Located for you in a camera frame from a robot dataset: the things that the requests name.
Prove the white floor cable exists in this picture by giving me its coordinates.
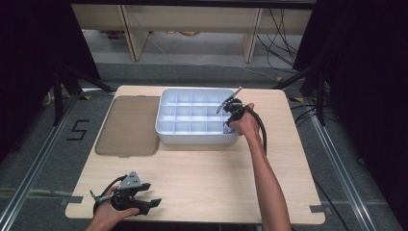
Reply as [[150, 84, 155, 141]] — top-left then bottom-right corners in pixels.
[[236, 64, 281, 82]]

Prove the white compartment storage box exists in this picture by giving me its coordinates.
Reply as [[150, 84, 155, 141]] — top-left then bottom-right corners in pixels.
[[155, 87, 241, 145]]

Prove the black metal stand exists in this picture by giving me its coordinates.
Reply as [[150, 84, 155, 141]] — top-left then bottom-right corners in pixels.
[[271, 63, 327, 127], [52, 64, 114, 127]]

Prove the black curtain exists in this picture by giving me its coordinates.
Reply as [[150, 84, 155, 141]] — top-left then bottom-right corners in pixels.
[[0, 0, 101, 163], [293, 0, 408, 223]]

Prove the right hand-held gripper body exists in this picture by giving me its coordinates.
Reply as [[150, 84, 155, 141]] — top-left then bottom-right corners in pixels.
[[216, 86, 247, 127]]

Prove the person's left hand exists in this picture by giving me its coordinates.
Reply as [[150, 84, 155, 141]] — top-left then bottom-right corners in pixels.
[[90, 187, 141, 227]]

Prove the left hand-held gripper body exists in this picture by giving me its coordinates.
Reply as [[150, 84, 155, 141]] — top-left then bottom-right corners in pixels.
[[89, 170, 143, 213]]

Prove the transparent plastic lid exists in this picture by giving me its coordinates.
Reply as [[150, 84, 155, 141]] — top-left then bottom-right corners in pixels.
[[94, 94, 162, 158]]

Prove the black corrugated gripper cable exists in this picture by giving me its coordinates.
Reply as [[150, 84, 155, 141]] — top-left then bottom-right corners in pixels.
[[240, 103, 268, 156]]

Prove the bundle of black cables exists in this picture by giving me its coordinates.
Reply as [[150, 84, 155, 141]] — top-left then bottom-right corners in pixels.
[[255, 8, 310, 70]]

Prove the person's right hand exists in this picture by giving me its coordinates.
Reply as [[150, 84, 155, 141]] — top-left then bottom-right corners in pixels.
[[225, 102, 262, 142]]

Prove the purple ankle sock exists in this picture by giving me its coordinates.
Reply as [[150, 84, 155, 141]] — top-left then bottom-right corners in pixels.
[[223, 123, 239, 136]]

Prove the aluminium floor rail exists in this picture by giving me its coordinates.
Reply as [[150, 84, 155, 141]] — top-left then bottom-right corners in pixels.
[[0, 92, 82, 231], [308, 114, 379, 231]]

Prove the beige wooden furniture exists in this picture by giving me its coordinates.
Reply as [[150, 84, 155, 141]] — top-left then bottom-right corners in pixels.
[[70, 3, 314, 64]]

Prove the grey tape strip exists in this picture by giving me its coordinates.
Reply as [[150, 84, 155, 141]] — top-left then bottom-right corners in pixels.
[[309, 204, 332, 215], [60, 195, 85, 206]]

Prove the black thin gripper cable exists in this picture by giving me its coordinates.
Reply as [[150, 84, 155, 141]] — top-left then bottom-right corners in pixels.
[[92, 174, 128, 216]]

